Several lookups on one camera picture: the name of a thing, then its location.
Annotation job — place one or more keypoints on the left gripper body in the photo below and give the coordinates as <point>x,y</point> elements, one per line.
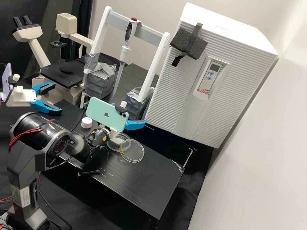
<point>20,98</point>

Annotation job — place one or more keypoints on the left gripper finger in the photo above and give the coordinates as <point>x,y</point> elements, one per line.
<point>45,107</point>
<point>44,88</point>

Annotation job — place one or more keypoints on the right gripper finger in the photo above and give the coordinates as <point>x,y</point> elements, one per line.
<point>135,124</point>

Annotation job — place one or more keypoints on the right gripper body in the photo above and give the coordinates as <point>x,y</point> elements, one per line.
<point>114,133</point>

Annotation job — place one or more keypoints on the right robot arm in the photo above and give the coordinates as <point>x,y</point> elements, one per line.
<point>36,134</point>

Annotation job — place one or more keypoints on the white-capped bottle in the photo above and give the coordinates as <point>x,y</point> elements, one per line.
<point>86,122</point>

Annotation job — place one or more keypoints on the petri dish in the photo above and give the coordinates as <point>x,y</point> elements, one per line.
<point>115,141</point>

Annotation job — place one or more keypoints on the grey taped block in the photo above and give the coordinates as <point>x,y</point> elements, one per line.
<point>135,105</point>
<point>99,80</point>

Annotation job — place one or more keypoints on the petri dish lid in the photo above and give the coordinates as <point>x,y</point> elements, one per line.
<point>134,152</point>

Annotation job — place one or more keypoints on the cream microscope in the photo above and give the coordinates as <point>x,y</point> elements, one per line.
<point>36,48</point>

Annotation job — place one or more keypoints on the incubator door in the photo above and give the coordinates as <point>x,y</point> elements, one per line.
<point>172,95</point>

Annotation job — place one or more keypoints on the pipette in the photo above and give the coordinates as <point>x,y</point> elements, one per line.
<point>125,54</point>

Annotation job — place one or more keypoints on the white pipette stand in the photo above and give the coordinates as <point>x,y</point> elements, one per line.
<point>144,33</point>

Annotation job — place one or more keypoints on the white incubator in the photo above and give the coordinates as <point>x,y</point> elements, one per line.
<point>227,24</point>

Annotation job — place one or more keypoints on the right wrist camera phone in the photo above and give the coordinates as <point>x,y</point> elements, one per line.
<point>103,115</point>

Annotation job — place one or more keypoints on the wrist camera phone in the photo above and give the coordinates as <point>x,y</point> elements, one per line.
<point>103,115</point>
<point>6,79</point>

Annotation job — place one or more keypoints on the left wrist camera phone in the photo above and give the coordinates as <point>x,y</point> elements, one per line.
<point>6,79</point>

